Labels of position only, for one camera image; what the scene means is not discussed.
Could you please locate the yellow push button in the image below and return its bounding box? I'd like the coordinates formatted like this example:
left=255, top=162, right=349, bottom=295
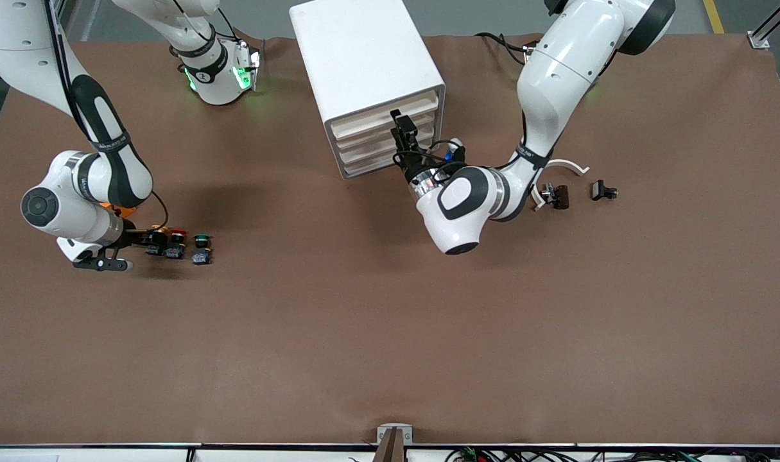
left=144, top=225, right=171, bottom=256

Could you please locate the red push button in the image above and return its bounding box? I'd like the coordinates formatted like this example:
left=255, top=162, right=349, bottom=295
left=165, top=228, right=189, bottom=261

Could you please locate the brown part with metal clip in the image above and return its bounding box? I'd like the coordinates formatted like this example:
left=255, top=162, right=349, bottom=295
left=541, top=183, right=570, bottom=210

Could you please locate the white curved plastic part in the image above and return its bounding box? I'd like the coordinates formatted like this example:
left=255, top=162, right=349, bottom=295
left=530, top=158, right=590, bottom=212

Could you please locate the brown table mat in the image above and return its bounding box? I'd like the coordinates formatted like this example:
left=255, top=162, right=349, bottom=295
left=0, top=33, right=780, bottom=447

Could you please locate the black left arm base cable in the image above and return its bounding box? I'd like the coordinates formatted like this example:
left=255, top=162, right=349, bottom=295
left=474, top=31, right=533, bottom=65

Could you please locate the black arm base cable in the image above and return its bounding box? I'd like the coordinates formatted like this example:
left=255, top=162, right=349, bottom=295
left=197, top=0, right=266, bottom=74
left=474, top=31, right=533, bottom=65

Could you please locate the black right arm base cable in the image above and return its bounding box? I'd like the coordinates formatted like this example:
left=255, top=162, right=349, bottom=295
left=197, top=0, right=266, bottom=74

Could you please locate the white table edge rail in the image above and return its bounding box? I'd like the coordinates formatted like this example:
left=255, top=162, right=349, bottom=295
left=0, top=443, right=780, bottom=462

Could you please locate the grey metal bracket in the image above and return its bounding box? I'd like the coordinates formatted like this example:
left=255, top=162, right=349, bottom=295
left=376, top=423, right=413, bottom=445

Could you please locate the brown wedge post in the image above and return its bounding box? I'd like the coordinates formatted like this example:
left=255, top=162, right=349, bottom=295
left=372, top=428, right=405, bottom=462

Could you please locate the black cable bundle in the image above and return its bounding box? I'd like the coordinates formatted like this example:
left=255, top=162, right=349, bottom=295
left=444, top=447, right=776, bottom=462

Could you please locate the aluminium frame profile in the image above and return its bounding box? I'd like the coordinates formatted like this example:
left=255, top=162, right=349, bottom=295
left=747, top=0, right=780, bottom=51

